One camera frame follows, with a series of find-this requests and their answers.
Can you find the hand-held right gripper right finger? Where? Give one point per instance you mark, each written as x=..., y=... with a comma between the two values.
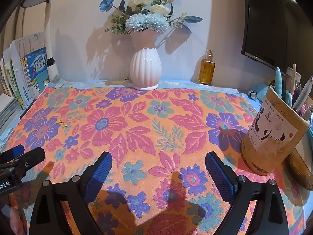
x=220, y=176

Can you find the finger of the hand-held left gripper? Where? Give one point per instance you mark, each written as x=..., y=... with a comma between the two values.
x=13, y=151
x=31, y=158

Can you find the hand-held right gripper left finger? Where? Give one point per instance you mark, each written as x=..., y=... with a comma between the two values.
x=97, y=176

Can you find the small gold key charm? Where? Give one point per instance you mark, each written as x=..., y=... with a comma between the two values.
x=64, y=124

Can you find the bamboo pen holder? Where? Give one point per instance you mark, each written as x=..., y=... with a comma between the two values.
x=269, y=137

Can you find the floral patterned cloth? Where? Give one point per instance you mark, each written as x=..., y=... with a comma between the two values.
x=146, y=132

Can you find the row of books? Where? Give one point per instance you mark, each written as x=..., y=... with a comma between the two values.
x=14, y=78

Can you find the brown wooden cylinder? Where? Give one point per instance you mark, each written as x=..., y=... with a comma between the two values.
x=298, y=169

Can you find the small keyring charm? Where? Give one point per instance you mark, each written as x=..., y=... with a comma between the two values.
x=252, y=94

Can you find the blue cover book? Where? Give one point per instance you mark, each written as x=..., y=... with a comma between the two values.
x=36, y=66

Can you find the amber glass bottle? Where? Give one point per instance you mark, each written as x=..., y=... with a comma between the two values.
x=206, y=73

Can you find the bunch of pens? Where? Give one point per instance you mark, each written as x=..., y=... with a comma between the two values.
x=280, y=83

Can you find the white desk lamp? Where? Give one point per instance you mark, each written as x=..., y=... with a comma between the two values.
x=49, y=41

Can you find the white ribbed vase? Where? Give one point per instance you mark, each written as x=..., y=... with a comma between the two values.
x=145, y=68

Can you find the black monitor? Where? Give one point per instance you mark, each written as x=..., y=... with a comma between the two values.
x=269, y=24

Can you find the artificial flower bouquet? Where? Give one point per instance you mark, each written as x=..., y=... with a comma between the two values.
x=146, y=22

